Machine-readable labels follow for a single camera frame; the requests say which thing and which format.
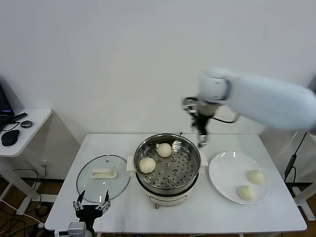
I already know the black cable with adapter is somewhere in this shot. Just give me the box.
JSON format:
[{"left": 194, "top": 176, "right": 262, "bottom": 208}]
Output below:
[{"left": 283, "top": 132, "right": 308, "bottom": 185}]

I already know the black cable bundle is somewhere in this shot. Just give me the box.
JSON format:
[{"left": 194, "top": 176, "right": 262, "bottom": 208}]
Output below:
[{"left": 34, "top": 201, "right": 51, "bottom": 219}]

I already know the white wall socket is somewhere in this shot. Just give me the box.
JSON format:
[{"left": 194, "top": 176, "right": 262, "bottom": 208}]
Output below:
[{"left": 39, "top": 160, "right": 49, "bottom": 177}]

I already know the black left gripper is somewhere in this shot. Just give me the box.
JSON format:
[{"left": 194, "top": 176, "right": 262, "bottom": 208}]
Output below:
[{"left": 72, "top": 189, "right": 112, "bottom": 224}]

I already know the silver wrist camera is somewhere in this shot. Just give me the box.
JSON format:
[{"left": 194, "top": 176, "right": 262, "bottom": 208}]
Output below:
[
  {"left": 181, "top": 96, "right": 198, "bottom": 113},
  {"left": 67, "top": 221, "right": 87, "bottom": 237}
]

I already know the black computer mouse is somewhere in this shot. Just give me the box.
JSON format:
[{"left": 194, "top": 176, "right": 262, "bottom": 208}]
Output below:
[{"left": 0, "top": 129, "right": 20, "bottom": 147}]

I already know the white hanging cable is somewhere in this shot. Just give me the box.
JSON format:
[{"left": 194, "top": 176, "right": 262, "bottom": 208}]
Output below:
[{"left": 275, "top": 130, "right": 301, "bottom": 161}]

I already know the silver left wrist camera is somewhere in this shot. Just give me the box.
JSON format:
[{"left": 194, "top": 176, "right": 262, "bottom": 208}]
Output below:
[{"left": 67, "top": 221, "right": 87, "bottom": 237}]

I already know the glass pot lid white handle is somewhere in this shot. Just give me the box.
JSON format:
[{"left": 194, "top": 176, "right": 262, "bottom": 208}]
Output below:
[{"left": 76, "top": 154, "right": 131, "bottom": 203}]

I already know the thin black desk cable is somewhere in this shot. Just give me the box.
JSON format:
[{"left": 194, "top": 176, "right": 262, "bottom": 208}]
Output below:
[{"left": 0, "top": 120, "right": 20, "bottom": 131}]

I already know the cream electric cooker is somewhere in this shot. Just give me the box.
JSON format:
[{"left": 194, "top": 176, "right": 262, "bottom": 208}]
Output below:
[{"left": 127, "top": 170, "right": 207, "bottom": 209}]

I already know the white steamed baozi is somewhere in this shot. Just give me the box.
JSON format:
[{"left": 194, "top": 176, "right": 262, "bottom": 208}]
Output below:
[
  {"left": 236, "top": 185, "right": 256, "bottom": 203},
  {"left": 246, "top": 169, "right": 266, "bottom": 185},
  {"left": 138, "top": 157, "right": 157, "bottom": 174},
  {"left": 157, "top": 142, "right": 172, "bottom": 158}
]

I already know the white side desk with mouse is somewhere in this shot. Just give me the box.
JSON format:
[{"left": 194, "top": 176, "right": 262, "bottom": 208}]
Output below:
[{"left": 0, "top": 108, "right": 53, "bottom": 215}]

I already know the dark monitor screen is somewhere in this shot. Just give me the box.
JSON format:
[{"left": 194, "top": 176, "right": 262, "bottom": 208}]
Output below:
[{"left": 0, "top": 76, "right": 13, "bottom": 124}]

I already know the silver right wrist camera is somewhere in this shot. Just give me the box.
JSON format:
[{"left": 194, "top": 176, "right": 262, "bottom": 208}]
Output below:
[{"left": 181, "top": 96, "right": 198, "bottom": 113}]

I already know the stainless steel steamer basket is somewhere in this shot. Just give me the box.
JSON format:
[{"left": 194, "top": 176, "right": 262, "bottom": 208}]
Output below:
[{"left": 126, "top": 133, "right": 207, "bottom": 192}]

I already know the white floor cable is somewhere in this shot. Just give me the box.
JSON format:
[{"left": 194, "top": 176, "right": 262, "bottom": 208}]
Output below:
[{"left": 0, "top": 198, "right": 46, "bottom": 227}]

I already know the black floor cable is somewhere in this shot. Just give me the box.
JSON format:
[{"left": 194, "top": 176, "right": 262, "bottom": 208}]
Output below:
[{"left": 12, "top": 168, "right": 41, "bottom": 191}]

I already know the white round plate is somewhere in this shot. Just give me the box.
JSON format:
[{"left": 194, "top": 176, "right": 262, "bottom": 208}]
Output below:
[{"left": 208, "top": 151, "right": 270, "bottom": 205}]

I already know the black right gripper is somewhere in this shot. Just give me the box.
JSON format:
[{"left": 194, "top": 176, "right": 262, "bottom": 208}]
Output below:
[{"left": 191, "top": 108, "right": 210, "bottom": 148}]

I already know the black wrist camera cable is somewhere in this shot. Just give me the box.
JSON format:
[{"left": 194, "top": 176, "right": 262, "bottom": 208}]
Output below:
[{"left": 211, "top": 108, "right": 241, "bottom": 124}]

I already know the black bar remote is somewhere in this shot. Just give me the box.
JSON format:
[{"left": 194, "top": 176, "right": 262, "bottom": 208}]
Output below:
[{"left": 11, "top": 112, "right": 28, "bottom": 121}]

